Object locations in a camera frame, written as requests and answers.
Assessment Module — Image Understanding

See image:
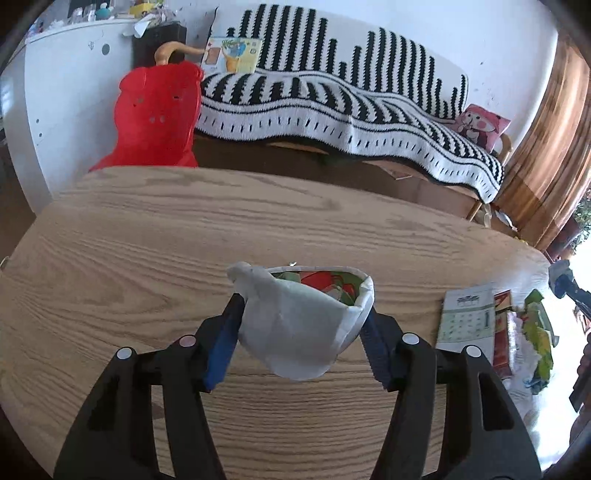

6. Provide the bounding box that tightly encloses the grey printed card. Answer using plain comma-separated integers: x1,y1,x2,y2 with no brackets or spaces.
436,284,497,357

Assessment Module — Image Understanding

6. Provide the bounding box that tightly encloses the black box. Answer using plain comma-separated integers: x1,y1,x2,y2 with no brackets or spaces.
133,23,188,70

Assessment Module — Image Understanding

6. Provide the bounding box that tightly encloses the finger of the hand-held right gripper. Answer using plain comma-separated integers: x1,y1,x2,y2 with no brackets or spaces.
570,331,591,414
549,260,591,320

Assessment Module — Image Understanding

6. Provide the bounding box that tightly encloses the clutter on cabinet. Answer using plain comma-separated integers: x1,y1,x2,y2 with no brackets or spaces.
28,0,169,32

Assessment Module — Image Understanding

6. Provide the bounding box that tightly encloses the green potted plant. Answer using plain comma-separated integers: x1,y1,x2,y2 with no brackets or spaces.
573,185,591,243

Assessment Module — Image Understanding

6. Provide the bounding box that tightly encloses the brown curtain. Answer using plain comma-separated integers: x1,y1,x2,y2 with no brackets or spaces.
492,32,591,252

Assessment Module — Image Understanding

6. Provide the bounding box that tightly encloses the white paper cup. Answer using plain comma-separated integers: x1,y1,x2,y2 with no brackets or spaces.
227,261,375,381

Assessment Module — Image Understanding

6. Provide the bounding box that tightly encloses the red carton box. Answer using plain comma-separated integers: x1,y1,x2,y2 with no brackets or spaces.
492,289,517,380

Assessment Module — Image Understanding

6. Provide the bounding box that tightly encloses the colourful picture book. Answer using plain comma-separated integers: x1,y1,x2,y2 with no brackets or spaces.
202,37,263,75

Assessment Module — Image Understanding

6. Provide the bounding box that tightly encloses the red plastic chair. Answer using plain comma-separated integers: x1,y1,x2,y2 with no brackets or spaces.
88,62,205,172

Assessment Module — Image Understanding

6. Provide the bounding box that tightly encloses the pink cartoon pillow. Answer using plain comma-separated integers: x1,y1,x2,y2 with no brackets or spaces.
450,104,511,153

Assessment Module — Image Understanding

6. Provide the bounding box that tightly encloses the wooden sofa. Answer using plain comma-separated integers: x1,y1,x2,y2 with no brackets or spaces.
154,41,514,223

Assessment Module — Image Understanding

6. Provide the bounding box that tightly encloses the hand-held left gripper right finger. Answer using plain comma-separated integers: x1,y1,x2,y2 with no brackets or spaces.
362,311,543,480

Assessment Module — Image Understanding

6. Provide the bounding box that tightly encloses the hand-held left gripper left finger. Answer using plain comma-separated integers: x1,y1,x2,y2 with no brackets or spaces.
53,291,246,480

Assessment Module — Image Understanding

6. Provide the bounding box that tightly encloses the white cabinet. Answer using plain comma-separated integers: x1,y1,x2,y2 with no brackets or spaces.
0,16,139,214

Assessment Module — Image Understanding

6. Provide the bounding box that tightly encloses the green snack packet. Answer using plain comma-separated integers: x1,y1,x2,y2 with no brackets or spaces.
523,289,560,394

